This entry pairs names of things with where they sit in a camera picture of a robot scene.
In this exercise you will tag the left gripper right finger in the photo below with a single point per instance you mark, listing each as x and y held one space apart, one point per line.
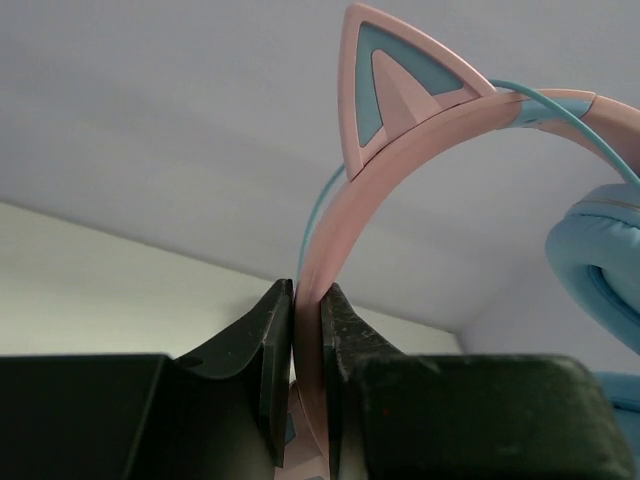
376 410

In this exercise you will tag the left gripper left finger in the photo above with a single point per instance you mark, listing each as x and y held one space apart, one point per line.
237 387

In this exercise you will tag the pink blue cat-ear headphones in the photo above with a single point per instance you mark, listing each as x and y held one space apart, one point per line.
403 99

